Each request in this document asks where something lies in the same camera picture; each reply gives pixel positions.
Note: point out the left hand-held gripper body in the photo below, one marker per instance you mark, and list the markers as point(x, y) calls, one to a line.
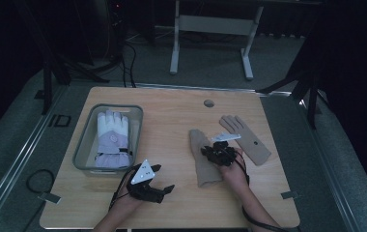
point(143, 180)

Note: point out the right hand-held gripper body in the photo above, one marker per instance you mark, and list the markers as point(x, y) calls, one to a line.
point(223, 151)

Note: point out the plain beige glove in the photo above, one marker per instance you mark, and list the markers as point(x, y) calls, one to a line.
point(202, 174)

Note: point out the white and purple ski glove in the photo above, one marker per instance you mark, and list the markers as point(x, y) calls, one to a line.
point(112, 138)

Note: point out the grey plastic bin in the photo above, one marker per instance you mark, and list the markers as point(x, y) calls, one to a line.
point(85, 148)

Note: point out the person's left hand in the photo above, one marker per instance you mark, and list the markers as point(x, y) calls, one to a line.
point(128, 199)

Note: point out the person's right hand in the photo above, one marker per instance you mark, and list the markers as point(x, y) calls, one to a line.
point(234, 174)

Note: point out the beige glove with dark button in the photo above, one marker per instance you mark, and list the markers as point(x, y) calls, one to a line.
point(252, 141)

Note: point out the grey tape piece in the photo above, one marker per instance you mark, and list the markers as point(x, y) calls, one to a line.
point(49, 197)
point(289, 195)

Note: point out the black floor tape marks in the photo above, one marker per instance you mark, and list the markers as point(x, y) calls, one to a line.
point(59, 120)

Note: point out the black tripod stand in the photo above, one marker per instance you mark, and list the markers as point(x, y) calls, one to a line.
point(48, 80)
point(307, 83)

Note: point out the dark computer tower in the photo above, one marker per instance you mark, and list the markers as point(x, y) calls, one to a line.
point(117, 25)

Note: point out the metal floor rail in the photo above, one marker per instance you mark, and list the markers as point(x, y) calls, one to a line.
point(20, 154)
point(329, 167)

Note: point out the white desk frame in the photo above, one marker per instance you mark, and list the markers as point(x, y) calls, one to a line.
point(215, 24)

